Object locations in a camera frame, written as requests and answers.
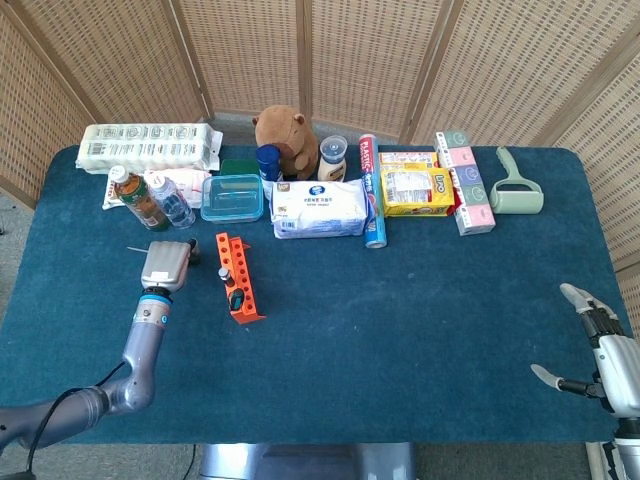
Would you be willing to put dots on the pastel tissue box pack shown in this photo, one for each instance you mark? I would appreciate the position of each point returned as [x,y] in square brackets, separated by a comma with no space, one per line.
[470,200]

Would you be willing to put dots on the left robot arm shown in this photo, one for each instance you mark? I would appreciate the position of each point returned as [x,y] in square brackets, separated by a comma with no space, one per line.
[135,350]

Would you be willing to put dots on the grey metal table leg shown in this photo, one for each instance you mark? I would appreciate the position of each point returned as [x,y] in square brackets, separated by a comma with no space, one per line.
[593,462]

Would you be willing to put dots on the clear water bottle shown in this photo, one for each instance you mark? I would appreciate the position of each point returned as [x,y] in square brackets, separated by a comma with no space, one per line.
[172,202]

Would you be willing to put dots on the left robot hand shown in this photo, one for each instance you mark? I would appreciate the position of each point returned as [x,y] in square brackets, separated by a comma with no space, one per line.
[165,267]

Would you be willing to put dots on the green sponge block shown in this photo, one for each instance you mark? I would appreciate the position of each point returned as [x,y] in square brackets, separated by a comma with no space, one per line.
[240,167]

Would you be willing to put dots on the orange screwdriver rack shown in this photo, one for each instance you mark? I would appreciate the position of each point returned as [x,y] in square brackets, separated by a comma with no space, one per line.
[247,315]

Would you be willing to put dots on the long green black screwdriver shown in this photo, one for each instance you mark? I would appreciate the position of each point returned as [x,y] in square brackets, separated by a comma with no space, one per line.
[136,249]

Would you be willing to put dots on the green tea bottle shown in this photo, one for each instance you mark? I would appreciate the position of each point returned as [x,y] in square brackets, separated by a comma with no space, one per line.
[142,200]

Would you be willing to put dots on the blue white spray can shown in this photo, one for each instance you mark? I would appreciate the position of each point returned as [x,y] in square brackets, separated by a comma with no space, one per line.
[269,162]

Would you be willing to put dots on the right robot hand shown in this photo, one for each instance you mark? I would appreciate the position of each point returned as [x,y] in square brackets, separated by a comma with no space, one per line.
[620,372]

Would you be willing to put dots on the white toilet paper pack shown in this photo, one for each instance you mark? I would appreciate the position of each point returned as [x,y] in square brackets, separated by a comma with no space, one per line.
[145,147]

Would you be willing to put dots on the pale green lint roller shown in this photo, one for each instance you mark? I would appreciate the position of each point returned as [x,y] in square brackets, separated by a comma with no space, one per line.
[515,200]

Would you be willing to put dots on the wicker folding screen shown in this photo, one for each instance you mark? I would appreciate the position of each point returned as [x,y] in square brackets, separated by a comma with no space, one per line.
[350,50]

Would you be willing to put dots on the brown capybara plush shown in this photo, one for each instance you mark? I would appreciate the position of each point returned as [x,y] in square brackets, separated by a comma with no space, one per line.
[290,135]

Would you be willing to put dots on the blue plastic wrap roll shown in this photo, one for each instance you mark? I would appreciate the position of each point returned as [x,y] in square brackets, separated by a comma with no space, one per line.
[375,225]

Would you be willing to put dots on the clear blue-rimmed food container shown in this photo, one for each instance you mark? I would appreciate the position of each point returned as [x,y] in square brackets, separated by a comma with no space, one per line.
[232,200]

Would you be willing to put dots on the yellow Lipo snack bag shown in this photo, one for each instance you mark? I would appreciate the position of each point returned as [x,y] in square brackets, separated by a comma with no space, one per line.
[415,192]

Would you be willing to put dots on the blue carpet table cover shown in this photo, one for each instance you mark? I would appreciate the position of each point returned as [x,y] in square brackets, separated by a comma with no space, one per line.
[375,325]

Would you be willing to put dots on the cream sauce squeeze bottle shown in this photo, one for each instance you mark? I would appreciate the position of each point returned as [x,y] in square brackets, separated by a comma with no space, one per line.
[332,167]

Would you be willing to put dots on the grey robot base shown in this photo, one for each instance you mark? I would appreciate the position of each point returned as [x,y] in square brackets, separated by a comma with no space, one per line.
[300,462]

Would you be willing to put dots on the white blue wipes pack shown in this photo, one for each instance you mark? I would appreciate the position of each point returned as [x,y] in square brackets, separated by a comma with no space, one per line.
[320,210]

